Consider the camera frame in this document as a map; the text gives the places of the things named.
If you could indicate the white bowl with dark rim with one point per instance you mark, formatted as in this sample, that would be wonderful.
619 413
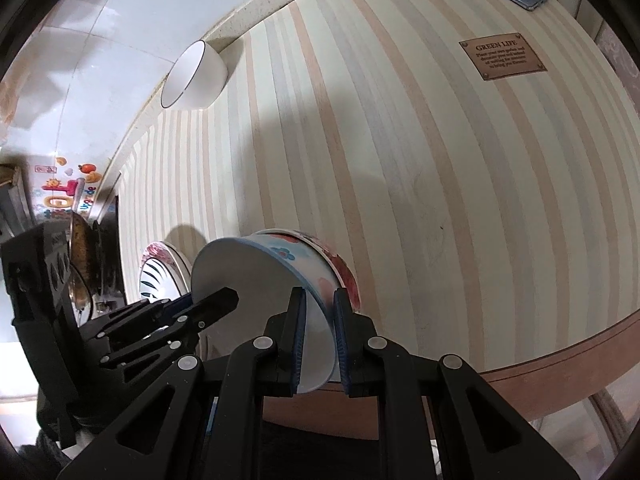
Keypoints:
200 80

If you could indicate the white plate pink flower print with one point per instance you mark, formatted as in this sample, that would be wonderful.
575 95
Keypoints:
161 249

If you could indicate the black range hood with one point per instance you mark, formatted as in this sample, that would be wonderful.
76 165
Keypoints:
15 210

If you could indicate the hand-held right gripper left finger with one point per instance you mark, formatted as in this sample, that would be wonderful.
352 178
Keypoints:
298 340

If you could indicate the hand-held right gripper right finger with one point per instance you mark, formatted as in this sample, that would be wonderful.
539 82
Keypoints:
342 340

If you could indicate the white bowl with red flowers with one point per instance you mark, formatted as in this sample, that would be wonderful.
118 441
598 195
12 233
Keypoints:
342 267

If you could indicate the colourful wall sticker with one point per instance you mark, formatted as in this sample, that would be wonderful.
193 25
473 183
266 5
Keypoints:
55 200

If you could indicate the white plate dark striped rim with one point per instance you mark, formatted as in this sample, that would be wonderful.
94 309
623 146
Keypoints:
160 280

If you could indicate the black glass gas stove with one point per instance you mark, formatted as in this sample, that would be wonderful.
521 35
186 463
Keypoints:
107 250

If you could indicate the white bowl with blue flowers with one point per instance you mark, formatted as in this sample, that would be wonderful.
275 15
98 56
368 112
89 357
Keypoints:
250 280

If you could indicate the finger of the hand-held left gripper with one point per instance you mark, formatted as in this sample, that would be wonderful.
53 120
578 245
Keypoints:
180 303
220 302

